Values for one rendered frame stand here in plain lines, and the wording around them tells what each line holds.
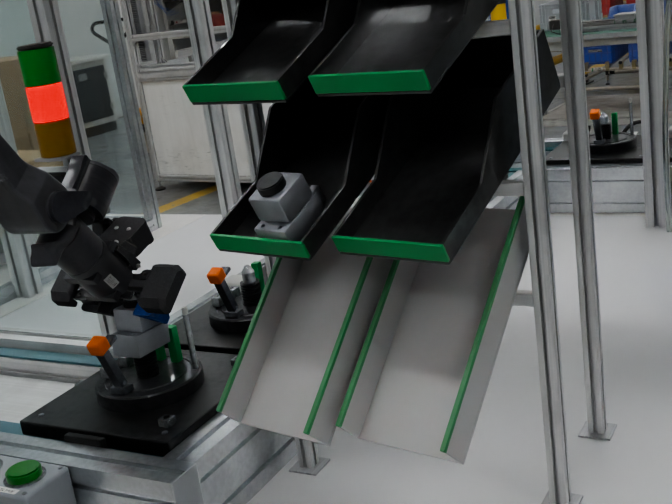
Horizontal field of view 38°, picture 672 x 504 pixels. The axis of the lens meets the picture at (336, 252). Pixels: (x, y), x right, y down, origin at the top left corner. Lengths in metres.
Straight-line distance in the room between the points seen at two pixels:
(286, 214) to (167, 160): 6.26
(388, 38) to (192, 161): 6.09
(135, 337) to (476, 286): 0.45
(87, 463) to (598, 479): 0.59
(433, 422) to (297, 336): 0.20
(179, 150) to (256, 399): 6.04
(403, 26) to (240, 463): 0.55
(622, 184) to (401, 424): 1.25
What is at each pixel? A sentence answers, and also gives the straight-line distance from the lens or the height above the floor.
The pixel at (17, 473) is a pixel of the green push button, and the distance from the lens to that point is 1.17.
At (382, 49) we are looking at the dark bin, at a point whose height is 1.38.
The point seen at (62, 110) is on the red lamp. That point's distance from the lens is 1.40.
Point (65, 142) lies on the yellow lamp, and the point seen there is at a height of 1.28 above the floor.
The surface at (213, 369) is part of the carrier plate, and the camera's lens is 1.31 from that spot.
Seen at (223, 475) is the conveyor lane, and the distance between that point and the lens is 1.16.
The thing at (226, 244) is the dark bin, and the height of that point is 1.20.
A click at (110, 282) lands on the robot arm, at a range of 1.19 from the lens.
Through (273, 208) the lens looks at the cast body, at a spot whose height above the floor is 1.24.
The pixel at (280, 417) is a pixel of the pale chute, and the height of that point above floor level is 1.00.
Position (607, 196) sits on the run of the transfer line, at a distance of 2.18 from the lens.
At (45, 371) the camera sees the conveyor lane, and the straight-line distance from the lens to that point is 1.57.
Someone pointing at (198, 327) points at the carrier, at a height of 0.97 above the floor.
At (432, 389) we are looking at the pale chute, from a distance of 1.00.
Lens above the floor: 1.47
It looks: 17 degrees down
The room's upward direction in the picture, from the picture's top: 8 degrees counter-clockwise
